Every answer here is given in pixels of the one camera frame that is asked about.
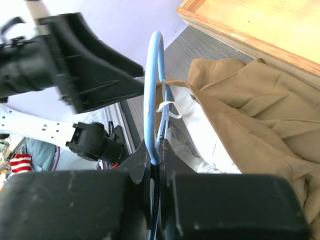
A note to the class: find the light blue wire hanger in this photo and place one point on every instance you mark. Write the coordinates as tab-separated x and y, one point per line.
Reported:
155	67

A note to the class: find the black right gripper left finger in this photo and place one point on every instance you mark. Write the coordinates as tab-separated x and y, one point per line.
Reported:
109	204

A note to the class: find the wooden hanger rack with tray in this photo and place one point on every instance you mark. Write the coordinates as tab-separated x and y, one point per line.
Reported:
284	33

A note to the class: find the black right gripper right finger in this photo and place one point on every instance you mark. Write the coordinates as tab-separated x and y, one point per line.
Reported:
207	206

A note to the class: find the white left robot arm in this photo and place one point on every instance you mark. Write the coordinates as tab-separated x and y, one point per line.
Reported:
91	141

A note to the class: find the tan skirt with white lining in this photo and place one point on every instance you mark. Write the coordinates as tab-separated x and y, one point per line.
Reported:
267	120

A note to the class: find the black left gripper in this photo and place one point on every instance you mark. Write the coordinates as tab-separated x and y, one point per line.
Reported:
88	73

